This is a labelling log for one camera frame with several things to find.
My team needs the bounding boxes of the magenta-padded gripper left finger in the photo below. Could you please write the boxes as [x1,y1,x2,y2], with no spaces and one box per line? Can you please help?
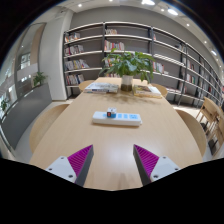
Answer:
[45,144,95,187]

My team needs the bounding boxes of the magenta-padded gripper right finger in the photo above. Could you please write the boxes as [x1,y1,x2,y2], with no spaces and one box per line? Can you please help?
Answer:
[133,144,182,186]

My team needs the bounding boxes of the white and blue charger block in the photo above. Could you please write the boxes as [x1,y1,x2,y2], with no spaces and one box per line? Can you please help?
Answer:
[106,107,118,119]

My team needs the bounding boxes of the white power strip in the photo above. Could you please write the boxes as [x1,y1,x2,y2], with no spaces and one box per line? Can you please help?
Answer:
[92,110,143,127]

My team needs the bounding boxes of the open-framed wooden chair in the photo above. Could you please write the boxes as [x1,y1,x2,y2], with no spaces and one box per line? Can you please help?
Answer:
[206,116,224,158]
[195,96,222,134]

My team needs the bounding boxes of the yellow book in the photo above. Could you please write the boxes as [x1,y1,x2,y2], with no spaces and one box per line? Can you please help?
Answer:
[132,84,163,99]

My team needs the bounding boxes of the white book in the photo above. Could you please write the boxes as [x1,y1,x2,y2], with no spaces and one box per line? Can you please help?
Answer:
[83,82,120,94]

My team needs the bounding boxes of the small green potted plant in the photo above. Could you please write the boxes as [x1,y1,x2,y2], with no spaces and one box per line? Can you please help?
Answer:
[32,71,48,88]

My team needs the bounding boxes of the leafy plant in white pot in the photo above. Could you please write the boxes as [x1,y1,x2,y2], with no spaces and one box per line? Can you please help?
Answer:
[98,48,157,93]

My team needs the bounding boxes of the grey bookshelf unit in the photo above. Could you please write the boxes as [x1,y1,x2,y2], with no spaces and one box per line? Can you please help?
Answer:
[62,21,224,108]

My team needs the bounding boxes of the ceiling lights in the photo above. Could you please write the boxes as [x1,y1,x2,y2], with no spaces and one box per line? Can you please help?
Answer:
[76,0,219,56]

